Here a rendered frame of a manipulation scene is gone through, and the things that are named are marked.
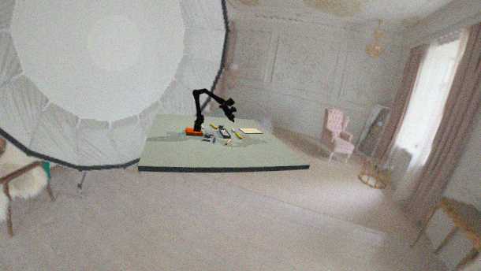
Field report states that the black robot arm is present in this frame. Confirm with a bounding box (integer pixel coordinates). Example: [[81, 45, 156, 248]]
[[192, 88, 237, 132]]

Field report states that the black keyboard with white keys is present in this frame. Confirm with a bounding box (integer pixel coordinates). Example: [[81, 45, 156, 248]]
[[219, 128, 231, 139]]

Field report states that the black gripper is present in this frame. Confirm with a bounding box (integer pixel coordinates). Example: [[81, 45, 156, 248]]
[[224, 108, 235, 123]]

